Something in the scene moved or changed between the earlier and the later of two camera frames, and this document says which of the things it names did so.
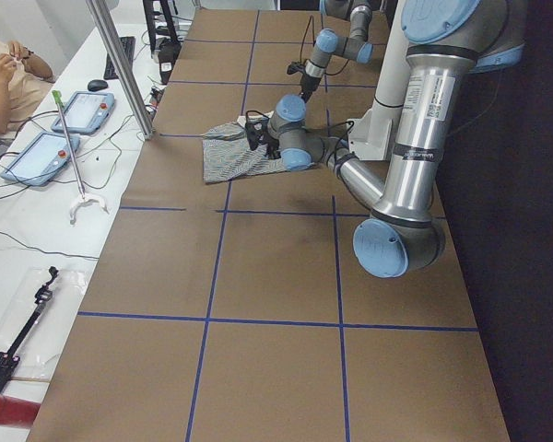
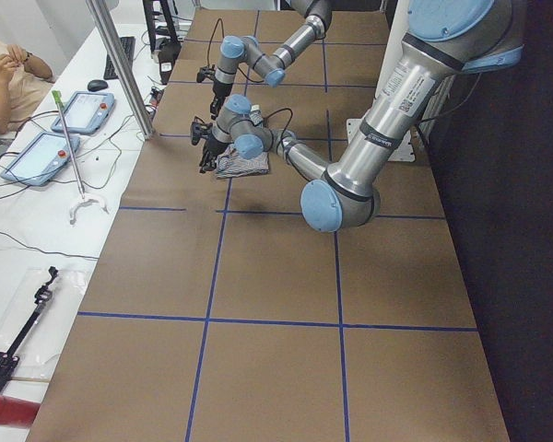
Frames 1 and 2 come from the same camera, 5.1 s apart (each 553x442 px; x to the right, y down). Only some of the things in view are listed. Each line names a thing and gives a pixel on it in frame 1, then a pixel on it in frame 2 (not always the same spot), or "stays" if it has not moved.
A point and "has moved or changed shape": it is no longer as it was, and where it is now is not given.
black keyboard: [128, 44] stays
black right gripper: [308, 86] to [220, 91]
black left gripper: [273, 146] to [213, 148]
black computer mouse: [97, 85] stays
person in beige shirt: [13, 79] stays
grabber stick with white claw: [84, 198] stays
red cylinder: [1, 410] stays
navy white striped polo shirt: [240, 148] has moved or changed shape
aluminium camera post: [121, 67] stays
